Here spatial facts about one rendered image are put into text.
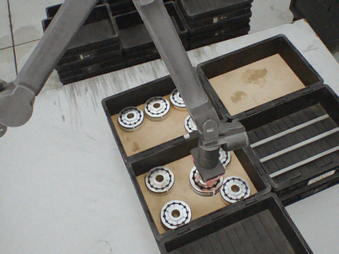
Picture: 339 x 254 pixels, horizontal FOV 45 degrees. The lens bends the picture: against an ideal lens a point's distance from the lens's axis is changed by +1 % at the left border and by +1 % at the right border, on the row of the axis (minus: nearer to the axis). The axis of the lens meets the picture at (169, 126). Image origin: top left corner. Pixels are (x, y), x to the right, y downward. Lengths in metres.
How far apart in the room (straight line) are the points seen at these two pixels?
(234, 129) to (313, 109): 0.66
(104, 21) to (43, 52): 1.68
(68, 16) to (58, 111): 1.04
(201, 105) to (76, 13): 0.35
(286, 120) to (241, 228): 0.47
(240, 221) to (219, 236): 0.09
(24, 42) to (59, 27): 2.49
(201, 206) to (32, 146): 0.80
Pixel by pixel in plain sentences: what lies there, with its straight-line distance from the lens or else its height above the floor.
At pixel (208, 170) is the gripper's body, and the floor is 1.13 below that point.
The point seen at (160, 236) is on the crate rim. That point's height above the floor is 0.93.
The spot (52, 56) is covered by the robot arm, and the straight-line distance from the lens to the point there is 0.91.
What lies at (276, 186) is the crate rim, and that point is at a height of 0.93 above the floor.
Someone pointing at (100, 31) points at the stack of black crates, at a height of 0.49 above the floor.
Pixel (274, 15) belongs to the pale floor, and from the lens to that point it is 3.30.
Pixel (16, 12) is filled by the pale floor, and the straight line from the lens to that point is 3.68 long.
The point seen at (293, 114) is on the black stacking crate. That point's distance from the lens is 1.63.
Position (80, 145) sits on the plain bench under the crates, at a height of 0.70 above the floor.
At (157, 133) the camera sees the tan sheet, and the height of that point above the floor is 0.83.
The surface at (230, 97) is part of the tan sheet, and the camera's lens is 1.65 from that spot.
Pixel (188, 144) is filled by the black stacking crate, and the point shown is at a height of 0.90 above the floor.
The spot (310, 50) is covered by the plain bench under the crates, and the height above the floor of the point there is 0.70.
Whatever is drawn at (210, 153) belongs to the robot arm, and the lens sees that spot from 1.05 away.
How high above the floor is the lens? 2.13
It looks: 55 degrees down
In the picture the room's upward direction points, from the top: 8 degrees counter-clockwise
